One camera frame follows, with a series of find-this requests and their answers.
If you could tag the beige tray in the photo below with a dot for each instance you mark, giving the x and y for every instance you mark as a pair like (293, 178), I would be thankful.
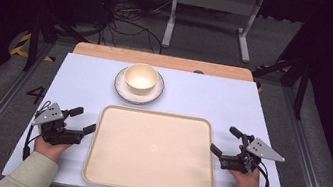
(153, 152)

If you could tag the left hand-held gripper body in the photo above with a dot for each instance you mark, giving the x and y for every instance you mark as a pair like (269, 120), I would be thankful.
(53, 129)

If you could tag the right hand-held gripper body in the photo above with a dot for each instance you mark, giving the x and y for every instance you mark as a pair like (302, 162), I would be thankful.
(250, 155)

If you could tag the black tripod stand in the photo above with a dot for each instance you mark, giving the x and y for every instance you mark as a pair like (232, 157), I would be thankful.
(44, 23)
(293, 66)

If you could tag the person's left hand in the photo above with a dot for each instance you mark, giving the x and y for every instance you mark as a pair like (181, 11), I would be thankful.
(50, 149)

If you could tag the person's right hand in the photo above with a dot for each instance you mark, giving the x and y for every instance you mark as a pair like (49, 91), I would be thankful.
(245, 182)

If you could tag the cream bowl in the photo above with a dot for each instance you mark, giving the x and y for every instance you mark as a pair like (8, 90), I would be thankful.
(141, 77)

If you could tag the white metal stand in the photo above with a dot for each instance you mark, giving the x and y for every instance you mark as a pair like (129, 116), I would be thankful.
(212, 16)

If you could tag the white plate with dark rim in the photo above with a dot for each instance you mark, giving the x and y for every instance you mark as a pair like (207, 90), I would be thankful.
(127, 91)

